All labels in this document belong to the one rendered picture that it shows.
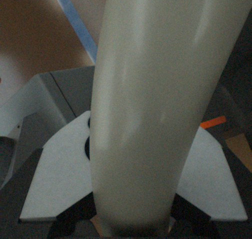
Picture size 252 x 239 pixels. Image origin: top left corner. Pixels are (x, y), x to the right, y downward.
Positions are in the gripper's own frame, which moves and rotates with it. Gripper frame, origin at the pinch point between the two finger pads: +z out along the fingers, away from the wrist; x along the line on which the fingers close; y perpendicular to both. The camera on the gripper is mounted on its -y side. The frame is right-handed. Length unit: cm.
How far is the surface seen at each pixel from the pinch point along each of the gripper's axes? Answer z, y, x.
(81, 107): 51, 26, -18
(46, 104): 42, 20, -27
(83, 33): 139, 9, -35
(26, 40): 158, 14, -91
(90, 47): 135, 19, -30
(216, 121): 95, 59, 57
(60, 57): 143, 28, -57
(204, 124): 96, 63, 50
